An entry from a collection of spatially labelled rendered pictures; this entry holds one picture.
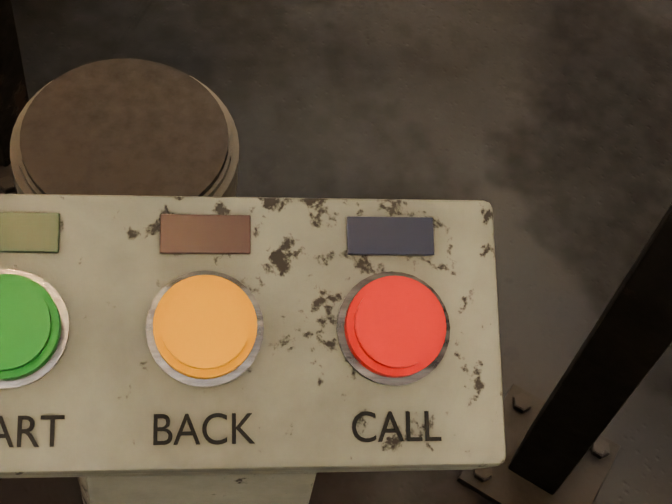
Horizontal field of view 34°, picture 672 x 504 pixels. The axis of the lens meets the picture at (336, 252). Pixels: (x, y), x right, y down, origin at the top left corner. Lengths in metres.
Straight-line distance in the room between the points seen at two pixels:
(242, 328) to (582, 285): 0.83
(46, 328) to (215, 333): 0.06
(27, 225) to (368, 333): 0.14
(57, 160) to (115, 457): 0.20
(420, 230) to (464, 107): 0.88
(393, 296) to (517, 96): 0.94
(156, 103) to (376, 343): 0.23
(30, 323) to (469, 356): 0.17
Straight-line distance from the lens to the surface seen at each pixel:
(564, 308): 1.20
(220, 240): 0.45
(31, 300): 0.44
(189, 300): 0.43
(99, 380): 0.44
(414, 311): 0.44
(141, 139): 0.60
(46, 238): 0.45
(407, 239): 0.45
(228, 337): 0.43
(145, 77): 0.62
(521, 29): 1.44
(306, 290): 0.45
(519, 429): 1.11
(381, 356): 0.43
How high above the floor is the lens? 0.99
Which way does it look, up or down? 56 degrees down
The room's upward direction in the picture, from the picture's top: 12 degrees clockwise
